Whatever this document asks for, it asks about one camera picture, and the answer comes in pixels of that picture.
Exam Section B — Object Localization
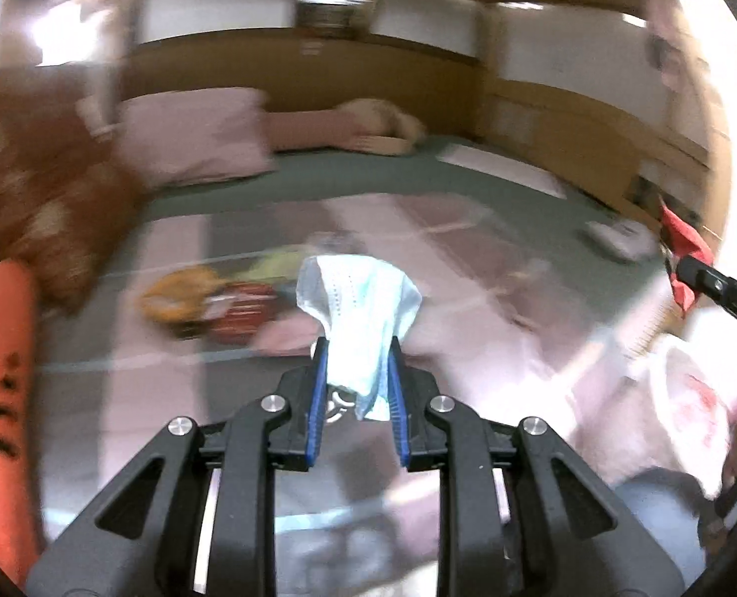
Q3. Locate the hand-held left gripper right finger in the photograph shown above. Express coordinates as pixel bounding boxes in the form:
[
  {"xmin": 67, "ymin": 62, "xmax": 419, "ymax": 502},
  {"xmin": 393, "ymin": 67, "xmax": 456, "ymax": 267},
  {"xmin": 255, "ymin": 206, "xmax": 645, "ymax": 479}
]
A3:
[{"xmin": 388, "ymin": 336, "xmax": 686, "ymax": 597}]

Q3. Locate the pink and grey patchwork blanket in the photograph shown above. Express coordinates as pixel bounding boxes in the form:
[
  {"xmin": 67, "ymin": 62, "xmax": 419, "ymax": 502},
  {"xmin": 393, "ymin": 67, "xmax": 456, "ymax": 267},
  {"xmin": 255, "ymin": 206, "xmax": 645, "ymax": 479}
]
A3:
[{"xmin": 32, "ymin": 193, "xmax": 655, "ymax": 597}]

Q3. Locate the pink pillow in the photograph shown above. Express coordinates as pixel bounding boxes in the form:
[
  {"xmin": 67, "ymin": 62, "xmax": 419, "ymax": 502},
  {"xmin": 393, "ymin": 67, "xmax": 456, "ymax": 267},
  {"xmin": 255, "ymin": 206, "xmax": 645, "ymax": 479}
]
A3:
[{"xmin": 116, "ymin": 88, "xmax": 277, "ymax": 191}]

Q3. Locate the white rounded object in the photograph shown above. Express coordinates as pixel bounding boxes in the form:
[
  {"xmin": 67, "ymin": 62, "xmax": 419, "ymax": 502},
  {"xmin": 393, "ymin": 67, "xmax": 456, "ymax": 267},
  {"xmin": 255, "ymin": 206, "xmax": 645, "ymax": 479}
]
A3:
[{"xmin": 586, "ymin": 219, "xmax": 658, "ymax": 262}]

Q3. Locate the red cigarette box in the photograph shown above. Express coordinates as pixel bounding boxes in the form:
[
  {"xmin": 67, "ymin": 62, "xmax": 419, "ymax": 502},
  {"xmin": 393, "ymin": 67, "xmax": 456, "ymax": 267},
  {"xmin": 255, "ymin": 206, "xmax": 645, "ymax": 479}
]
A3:
[{"xmin": 207, "ymin": 283, "xmax": 282, "ymax": 343}]

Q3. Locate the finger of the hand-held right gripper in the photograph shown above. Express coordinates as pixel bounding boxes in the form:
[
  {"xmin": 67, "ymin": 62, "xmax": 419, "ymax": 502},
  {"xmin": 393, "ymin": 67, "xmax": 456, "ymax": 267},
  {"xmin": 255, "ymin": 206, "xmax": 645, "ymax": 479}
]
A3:
[{"xmin": 673, "ymin": 254, "xmax": 737, "ymax": 355}]

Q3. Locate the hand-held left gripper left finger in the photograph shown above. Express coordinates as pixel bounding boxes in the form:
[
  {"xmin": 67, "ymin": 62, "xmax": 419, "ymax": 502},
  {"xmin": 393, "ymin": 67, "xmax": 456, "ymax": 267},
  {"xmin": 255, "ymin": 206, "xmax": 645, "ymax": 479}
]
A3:
[{"xmin": 25, "ymin": 339, "xmax": 332, "ymax": 597}]

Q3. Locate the blue face mask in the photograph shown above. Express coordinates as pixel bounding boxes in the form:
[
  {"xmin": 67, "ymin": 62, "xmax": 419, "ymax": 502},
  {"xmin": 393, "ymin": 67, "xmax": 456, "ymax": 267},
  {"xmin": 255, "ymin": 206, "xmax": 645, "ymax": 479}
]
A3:
[{"xmin": 295, "ymin": 255, "xmax": 423, "ymax": 422}]

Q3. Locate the white flat board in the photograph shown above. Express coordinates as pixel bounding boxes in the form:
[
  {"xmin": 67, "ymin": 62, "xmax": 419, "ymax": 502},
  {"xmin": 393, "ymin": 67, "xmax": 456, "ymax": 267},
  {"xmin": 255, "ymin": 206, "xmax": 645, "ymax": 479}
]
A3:
[{"xmin": 436, "ymin": 142, "xmax": 571, "ymax": 199}]

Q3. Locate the green vegetable leaf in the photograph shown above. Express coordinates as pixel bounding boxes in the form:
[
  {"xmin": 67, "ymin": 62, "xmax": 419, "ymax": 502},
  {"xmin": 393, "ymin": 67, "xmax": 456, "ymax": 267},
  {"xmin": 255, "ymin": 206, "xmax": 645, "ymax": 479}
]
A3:
[{"xmin": 237, "ymin": 249, "xmax": 310, "ymax": 284}]

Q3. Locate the red cloth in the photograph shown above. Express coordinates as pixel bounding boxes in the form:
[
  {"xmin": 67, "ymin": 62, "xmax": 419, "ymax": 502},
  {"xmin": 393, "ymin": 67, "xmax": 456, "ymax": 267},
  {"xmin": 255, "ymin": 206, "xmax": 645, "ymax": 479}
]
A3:
[{"xmin": 657, "ymin": 205, "xmax": 716, "ymax": 315}]

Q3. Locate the brown floral cushion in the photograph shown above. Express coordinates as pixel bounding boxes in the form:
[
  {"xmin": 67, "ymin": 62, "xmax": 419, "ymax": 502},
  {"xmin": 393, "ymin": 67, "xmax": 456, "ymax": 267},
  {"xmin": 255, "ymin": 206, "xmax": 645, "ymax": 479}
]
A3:
[{"xmin": 0, "ymin": 68, "xmax": 151, "ymax": 312}]

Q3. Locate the green quilted bedspread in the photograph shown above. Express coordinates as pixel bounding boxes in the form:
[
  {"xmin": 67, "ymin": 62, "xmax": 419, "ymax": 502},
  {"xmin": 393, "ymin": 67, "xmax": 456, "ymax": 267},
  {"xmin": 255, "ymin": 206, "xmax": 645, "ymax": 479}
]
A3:
[{"xmin": 138, "ymin": 133, "xmax": 674, "ymax": 299}]

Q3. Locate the orange carrot plush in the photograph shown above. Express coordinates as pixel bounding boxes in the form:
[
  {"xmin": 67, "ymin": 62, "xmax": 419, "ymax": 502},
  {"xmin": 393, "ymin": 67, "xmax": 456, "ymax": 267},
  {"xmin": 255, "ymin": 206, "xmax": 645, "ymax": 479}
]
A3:
[{"xmin": 0, "ymin": 261, "xmax": 42, "ymax": 573}]

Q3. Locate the white plastic bag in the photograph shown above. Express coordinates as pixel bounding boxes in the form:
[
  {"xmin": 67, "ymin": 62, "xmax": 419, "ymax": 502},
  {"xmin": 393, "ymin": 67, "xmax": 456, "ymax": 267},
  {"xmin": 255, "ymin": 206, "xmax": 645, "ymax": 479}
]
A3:
[{"xmin": 630, "ymin": 323, "xmax": 737, "ymax": 501}]

